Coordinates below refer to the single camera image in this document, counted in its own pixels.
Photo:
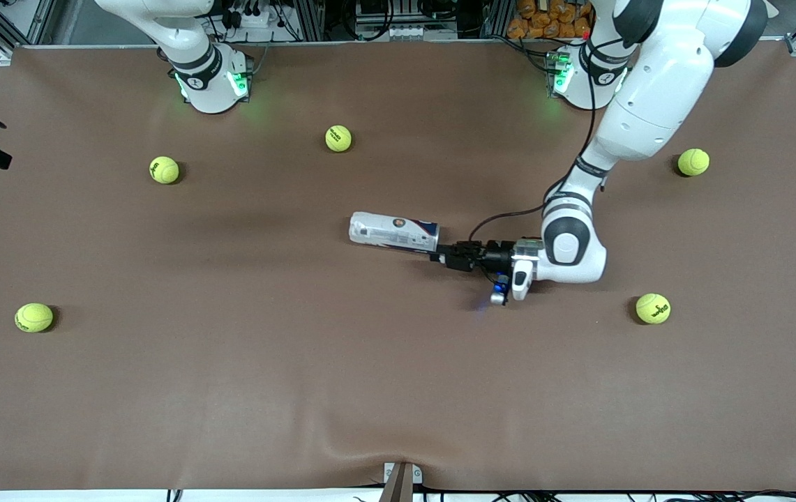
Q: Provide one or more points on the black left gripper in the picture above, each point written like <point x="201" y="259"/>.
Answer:
<point x="494" y="256"/>

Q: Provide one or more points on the white blue tennis ball can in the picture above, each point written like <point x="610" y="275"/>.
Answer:
<point x="391" y="231"/>

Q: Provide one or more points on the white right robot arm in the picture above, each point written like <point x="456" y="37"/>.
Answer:
<point x="209" y="84"/>

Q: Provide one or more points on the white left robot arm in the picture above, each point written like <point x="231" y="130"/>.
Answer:
<point x="663" y="77"/>

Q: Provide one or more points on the yellow tennis ball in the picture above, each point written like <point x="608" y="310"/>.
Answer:
<point x="653" y="308"/>
<point x="338" y="138"/>
<point x="164" y="169"/>
<point x="693" y="162"/>
<point x="34" y="317"/>

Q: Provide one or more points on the brown table mat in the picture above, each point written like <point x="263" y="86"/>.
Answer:
<point x="398" y="390"/>

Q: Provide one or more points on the white connector block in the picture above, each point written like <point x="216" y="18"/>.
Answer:
<point x="398" y="33"/>

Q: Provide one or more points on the bag of orange items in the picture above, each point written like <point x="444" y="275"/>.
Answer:
<point x="551" y="17"/>

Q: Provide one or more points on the white power strip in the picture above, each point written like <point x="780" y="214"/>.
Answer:
<point x="251" y="17"/>

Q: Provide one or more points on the metal clamp bracket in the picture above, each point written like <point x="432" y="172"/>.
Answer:
<point x="401" y="484"/>

